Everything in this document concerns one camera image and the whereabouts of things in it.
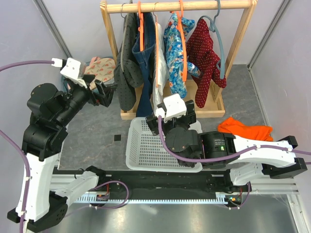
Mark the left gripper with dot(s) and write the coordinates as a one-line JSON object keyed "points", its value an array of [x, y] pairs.
{"points": [[108, 91]]}

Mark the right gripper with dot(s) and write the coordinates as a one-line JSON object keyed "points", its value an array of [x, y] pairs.
{"points": [[188, 120]]}

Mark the grey dotted garment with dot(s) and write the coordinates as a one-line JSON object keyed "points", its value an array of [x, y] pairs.
{"points": [[132, 77]]}

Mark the blue denim skirt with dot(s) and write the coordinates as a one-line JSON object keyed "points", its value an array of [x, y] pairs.
{"points": [[143, 51]]}

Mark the white garment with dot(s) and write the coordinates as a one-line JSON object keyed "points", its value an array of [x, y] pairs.
{"points": [[163, 71]]}

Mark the orange plastic hanger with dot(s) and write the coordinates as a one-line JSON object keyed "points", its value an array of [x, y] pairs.
{"points": [[141, 27]]}

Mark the blue floral garment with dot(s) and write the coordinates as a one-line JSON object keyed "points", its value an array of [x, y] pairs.
{"points": [[174, 57]]}

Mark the orange floral garment hanger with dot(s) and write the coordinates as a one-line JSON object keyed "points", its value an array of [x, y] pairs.
{"points": [[184, 53]]}

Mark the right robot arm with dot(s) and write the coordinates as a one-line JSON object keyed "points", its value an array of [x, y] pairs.
{"points": [[216, 150]]}

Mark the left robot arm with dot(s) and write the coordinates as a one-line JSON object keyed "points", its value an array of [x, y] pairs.
{"points": [[40, 208]]}

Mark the blue-grey plastic hanger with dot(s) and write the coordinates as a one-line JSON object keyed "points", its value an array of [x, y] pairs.
{"points": [[219, 48]]}

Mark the wooden clothes rack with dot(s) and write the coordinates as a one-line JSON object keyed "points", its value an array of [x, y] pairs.
{"points": [[214, 106]]}

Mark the tulip pattern fabric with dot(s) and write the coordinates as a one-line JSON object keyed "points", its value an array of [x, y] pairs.
{"points": [[103, 69]]}

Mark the orange cloth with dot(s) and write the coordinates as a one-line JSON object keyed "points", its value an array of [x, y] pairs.
{"points": [[256, 132]]}

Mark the small black square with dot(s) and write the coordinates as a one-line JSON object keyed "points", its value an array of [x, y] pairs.
{"points": [[117, 137]]}

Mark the white plastic laundry basket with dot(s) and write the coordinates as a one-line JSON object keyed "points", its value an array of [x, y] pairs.
{"points": [[145, 152]]}

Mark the red dotted garment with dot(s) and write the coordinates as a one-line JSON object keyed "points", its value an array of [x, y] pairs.
{"points": [[200, 52]]}

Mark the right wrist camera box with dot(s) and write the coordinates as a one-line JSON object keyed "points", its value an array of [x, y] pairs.
{"points": [[173, 106]]}

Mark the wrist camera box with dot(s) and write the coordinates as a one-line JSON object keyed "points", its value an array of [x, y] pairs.
{"points": [[74, 70], [173, 106]]}

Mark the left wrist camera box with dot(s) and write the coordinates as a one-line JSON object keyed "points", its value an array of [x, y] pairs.
{"points": [[74, 70]]}

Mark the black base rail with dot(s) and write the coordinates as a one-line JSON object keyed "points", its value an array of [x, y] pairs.
{"points": [[158, 186]]}

